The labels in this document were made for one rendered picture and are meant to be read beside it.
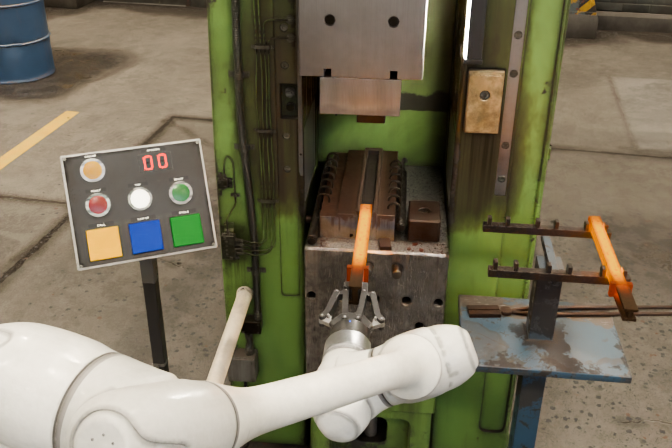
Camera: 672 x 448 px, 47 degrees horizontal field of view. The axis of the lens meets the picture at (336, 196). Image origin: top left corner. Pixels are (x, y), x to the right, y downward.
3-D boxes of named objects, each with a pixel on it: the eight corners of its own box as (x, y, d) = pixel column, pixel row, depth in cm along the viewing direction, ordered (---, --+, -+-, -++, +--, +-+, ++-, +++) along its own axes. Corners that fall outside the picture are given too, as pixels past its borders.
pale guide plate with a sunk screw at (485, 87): (498, 134, 203) (505, 72, 195) (463, 132, 204) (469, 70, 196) (497, 131, 205) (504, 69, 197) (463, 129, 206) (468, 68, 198)
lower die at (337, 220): (393, 240, 207) (395, 212, 203) (319, 237, 208) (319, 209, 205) (397, 173, 244) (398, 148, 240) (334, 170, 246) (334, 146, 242)
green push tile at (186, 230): (204, 242, 193) (199, 212, 193) (174, 247, 191) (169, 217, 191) (203, 242, 195) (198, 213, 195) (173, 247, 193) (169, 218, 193)
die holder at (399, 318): (437, 388, 221) (449, 255, 200) (305, 380, 224) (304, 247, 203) (433, 280, 271) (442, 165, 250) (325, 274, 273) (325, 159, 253)
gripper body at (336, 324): (326, 360, 146) (330, 329, 154) (370, 363, 145) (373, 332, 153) (326, 328, 142) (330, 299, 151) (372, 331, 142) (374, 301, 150)
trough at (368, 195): (376, 216, 204) (376, 212, 203) (356, 215, 205) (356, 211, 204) (382, 152, 241) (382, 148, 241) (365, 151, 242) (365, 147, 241)
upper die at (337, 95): (399, 116, 191) (401, 80, 186) (319, 113, 192) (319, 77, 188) (402, 65, 228) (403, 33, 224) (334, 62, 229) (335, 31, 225)
